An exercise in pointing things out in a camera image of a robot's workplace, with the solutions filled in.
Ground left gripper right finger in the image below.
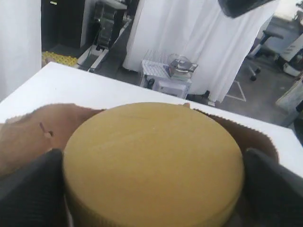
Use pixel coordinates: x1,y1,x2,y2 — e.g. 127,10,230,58
227,148,303,227

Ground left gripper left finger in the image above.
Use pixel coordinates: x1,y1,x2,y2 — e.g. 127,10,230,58
0,149,69,227

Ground clear jar gold lid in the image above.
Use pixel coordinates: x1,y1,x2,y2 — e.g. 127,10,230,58
63,103,244,227

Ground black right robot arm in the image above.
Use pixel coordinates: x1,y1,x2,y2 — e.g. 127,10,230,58
218,0,273,18

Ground yellow floor mat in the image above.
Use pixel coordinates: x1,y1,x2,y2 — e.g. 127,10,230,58
42,52,78,67

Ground grey office chair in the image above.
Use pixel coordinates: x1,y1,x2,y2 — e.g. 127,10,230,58
245,30,284,81

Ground clear container on cart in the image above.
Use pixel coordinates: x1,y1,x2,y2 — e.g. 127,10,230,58
168,54,198,80

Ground white hanging curtain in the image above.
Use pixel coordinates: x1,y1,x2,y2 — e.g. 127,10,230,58
123,0,279,102

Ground white left curtain panel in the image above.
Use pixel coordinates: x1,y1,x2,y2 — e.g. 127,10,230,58
0,0,42,100

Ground white wire shelf cart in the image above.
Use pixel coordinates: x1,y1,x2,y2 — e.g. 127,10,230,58
139,50,192,99

